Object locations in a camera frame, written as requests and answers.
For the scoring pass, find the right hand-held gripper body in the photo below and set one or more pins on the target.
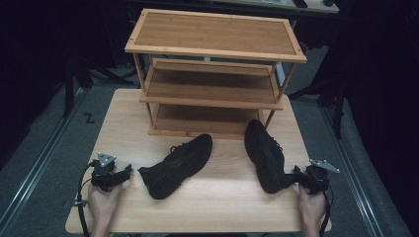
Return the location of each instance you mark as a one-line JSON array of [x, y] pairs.
[[316, 179]]

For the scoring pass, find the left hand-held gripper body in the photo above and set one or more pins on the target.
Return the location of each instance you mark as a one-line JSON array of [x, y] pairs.
[[102, 173]]

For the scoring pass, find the black sneaker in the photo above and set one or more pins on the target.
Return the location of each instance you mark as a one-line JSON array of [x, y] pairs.
[[267, 154], [178, 166]]

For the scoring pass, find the wooden three-tier shoe rack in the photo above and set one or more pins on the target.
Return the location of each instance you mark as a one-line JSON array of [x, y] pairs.
[[214, 33]]

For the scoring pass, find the person's right hand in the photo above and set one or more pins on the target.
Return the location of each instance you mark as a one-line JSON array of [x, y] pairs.
[[311, 207]]

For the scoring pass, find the person's left hand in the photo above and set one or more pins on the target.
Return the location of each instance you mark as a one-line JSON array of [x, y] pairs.
[[102, 204]]

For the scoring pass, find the grey tape marker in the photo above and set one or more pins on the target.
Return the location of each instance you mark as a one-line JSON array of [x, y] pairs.
[[80, 203]]

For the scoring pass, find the black floor tape mark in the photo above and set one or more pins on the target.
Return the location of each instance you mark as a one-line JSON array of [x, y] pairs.
[[89, 118]]

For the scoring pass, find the black metal stand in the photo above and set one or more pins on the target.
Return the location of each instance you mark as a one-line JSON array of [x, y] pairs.
[[337, 108], [69, 89]]

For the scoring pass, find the black device on table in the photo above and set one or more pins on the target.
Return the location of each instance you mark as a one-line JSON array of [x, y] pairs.
[[328, 2], [299, 3]]

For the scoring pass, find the metal floor rail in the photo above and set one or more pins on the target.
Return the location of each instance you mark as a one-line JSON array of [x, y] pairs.
[[36, 168], [354, 171]]

